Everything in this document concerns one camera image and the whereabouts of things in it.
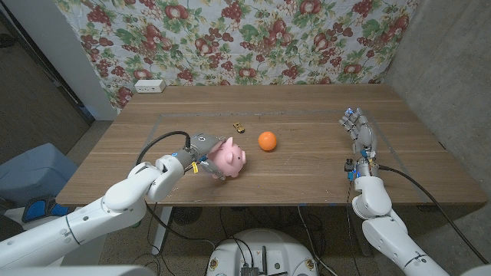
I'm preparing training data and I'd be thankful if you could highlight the pink plastic piggy bank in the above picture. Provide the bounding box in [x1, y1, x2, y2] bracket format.
[208, 136, 247, 179]

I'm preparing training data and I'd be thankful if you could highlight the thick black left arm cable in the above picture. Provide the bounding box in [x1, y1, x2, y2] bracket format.
[136, 130, 216, 276]

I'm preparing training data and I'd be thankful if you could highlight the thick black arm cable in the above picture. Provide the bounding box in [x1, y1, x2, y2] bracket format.
[136, 130, 216, 276]
[377, 163, 490, 265]

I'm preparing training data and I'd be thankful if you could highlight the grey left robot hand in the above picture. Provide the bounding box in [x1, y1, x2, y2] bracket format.
[183, 132, 227, 181]

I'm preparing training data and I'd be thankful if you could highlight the white robot torso edge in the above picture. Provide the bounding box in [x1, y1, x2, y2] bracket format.
[0, 265, 157, 276]

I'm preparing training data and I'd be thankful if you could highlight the grey tape outline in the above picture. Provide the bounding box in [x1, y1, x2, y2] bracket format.
[143, 109, 427, 202]

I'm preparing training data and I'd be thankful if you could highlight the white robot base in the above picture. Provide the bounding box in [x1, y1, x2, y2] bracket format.
[206, 228, 318, 276]

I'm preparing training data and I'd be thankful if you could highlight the white power strip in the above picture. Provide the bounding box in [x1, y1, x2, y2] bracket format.
[133, 78, 166, 94]

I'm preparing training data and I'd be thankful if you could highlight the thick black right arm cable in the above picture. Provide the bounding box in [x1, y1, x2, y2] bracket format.
[377, 163, 490, 265]

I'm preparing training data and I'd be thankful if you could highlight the person's leg in dark trousers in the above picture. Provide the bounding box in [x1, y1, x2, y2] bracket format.
[0, 214, 24, 242]

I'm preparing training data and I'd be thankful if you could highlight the orange fruit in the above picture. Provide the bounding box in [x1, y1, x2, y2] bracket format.
[257, 130, 278, 152]

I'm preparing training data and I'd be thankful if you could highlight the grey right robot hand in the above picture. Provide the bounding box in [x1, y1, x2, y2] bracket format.
[338, 107, 379, 177]

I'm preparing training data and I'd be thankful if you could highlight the thin black right camera cable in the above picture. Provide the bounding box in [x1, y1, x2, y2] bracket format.
[346, 178, 356, 223]

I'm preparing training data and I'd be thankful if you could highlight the blue and black foot pedal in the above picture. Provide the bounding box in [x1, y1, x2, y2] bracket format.
[21, 194, 72, 224]

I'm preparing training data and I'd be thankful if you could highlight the grey floor cable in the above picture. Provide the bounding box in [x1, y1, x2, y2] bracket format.
[297, 205, 341, 276]

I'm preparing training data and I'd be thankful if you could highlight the fruit print backdrop cloth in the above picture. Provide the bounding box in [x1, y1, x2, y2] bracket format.
[53, 0, 421, 114]

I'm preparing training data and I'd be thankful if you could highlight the round black floor fan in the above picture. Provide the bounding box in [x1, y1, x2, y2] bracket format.
[170, 205, 203, 225]

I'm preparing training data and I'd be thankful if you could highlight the grey-blue plastic bin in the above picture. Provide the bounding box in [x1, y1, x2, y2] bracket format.
[0, 143, 78, 208]

